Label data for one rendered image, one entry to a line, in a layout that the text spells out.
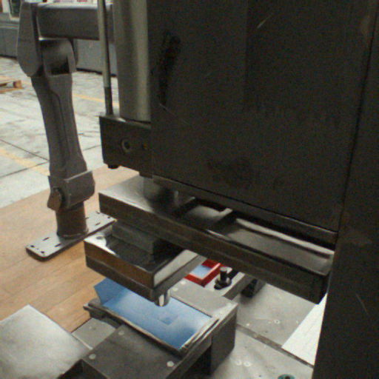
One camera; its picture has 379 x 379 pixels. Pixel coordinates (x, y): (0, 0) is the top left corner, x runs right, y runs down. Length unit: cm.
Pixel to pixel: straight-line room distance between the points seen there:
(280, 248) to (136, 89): 20
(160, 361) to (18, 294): 36
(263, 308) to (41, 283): 40
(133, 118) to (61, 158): 45
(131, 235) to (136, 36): 20
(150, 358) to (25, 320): 26
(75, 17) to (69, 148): 25
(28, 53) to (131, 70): 43
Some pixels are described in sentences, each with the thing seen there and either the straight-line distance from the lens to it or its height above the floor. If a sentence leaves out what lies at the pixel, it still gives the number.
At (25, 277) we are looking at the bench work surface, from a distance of 86.
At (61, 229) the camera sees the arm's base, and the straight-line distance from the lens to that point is 93.
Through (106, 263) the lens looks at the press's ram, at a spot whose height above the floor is 112.
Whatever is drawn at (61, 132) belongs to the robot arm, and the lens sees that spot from 83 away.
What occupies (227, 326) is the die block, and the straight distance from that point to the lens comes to 62.
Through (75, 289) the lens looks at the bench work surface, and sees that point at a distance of 80.
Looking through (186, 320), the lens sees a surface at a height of 99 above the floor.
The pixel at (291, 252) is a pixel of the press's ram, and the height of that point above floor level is 117.
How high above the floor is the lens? 139
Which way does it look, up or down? 25 degrees down
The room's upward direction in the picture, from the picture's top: straight up
